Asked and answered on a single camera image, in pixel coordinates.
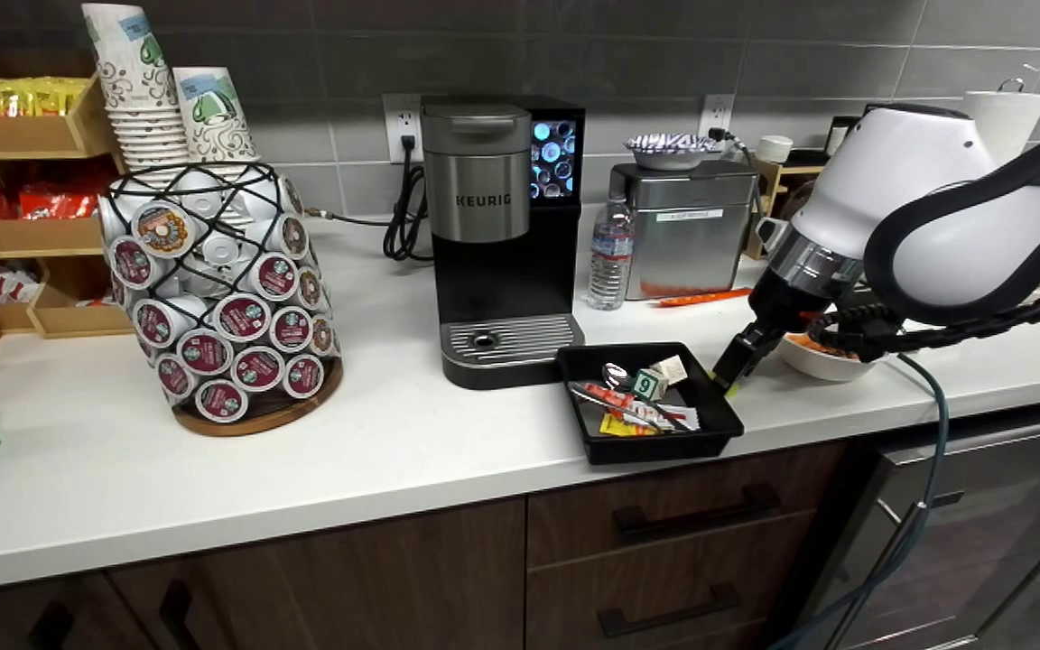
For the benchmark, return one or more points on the white sugar packets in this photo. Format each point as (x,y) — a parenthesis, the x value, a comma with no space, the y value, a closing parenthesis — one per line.
(6,286)

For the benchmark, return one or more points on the white lettered cube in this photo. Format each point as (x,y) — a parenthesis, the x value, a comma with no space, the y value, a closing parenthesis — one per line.
(669,368)

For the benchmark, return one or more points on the small white cup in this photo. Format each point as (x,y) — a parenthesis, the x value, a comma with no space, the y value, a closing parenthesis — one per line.
(772,150)

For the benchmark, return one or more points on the brown wooden cabinet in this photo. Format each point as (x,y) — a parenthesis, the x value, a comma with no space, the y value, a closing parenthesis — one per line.
(364,590)

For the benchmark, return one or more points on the short paper cup stack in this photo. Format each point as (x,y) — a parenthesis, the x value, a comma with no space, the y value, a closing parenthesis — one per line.
(217,114)

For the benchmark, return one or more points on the white bowl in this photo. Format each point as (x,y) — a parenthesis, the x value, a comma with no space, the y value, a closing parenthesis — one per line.
(821,365)

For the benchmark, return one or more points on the ketchup packet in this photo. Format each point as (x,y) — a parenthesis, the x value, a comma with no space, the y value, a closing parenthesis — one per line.
(616,402)

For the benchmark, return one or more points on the carrot and noodle food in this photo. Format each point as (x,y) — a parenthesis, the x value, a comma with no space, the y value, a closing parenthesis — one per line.
(818,347)

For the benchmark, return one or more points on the orange strip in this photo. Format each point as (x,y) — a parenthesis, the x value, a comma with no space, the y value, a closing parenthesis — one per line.
(695,298)

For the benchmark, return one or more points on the clear water bottle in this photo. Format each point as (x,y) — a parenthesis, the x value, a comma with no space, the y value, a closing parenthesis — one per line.
(612,256)

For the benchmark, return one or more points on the tall paper cup stack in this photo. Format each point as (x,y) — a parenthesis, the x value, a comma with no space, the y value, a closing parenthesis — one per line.
(134,83)

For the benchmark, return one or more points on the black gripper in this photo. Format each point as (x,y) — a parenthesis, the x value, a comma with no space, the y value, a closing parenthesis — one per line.
(759,331)

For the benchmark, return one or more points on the black Keurig coffee machine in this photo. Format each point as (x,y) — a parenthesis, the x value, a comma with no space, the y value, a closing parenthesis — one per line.
(504,239)

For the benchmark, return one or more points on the patterned paper plates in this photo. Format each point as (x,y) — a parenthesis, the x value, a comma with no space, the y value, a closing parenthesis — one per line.
(669,150)

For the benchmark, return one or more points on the red snack packets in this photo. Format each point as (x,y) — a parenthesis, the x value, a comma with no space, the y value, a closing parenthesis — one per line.
(46,201)

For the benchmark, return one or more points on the dark steel dishwasher front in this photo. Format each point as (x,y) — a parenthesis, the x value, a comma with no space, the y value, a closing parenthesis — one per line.
(991,544)

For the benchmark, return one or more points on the yellow tea packets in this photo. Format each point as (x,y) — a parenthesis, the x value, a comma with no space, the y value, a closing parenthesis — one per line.
(17,96)

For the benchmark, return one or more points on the silver countertop appliance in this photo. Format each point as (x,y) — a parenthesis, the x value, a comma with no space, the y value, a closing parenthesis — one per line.
(683,237)

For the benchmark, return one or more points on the white wall outlet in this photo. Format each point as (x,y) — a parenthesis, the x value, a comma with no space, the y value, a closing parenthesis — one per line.
(719,111)
(401,114)

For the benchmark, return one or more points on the wooden snack organizer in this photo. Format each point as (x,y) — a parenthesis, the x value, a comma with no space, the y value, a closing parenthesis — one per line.
(27,237)

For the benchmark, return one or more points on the wooden countertop shelf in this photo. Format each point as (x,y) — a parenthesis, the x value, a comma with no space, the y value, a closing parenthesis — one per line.
(773,186)

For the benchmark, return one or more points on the yellow mustard packet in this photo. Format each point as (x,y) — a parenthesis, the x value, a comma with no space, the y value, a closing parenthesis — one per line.
(624,426)

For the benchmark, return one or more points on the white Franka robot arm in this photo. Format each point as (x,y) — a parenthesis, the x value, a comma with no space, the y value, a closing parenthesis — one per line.
(895,166)

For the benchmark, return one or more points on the black plastic tray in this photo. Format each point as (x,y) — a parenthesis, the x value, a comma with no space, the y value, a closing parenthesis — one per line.
(712,421)

